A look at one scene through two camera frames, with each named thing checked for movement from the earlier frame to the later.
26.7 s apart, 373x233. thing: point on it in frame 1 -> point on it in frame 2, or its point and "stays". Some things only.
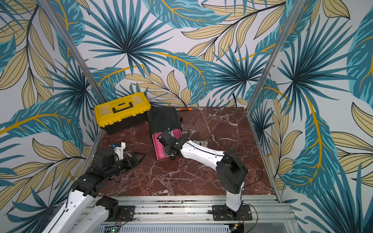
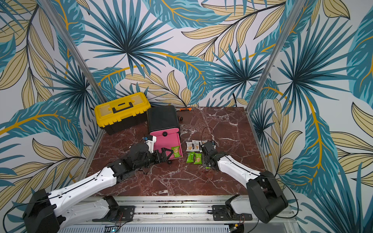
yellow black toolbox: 119,114 stays
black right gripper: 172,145 -> 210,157
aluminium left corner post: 76,49 stays
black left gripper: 135,159 -> 165,158
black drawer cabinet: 161,119 stays
